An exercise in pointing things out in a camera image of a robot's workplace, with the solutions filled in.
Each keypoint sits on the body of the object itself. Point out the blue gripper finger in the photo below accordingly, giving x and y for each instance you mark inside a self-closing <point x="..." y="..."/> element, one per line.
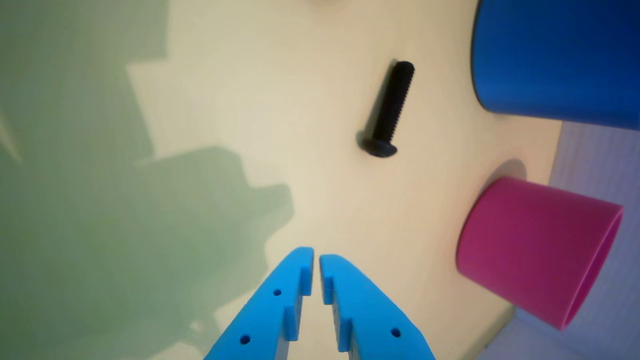
<point x="265" y="315"/>
<point x="365" y="315"/>

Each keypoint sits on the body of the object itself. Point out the black bolt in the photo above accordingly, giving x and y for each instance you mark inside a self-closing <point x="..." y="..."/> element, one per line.
<point x="389" y="111"/>

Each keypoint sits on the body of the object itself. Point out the pink cup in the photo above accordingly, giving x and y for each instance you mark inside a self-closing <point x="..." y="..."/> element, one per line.
<point x="537" y="250"/>

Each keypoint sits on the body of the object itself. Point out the blue cup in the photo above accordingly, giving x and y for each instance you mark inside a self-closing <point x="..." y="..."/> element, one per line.
<point x="555" y="57"/>

